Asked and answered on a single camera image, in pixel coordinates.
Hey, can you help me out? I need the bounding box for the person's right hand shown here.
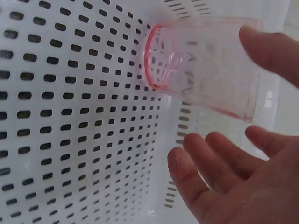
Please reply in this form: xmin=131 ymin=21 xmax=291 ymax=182
xmin=167 ymin=25 xmax=299 ymax=224

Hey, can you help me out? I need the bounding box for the clear pink plastic cup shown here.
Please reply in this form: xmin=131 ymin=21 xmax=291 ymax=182
xmin=143 ymin=16 xmax=263 ymax=123

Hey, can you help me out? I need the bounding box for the white perforated plastic basket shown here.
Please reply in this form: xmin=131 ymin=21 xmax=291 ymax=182
xmin=0 ymin=0 xmax=299 ymax=224

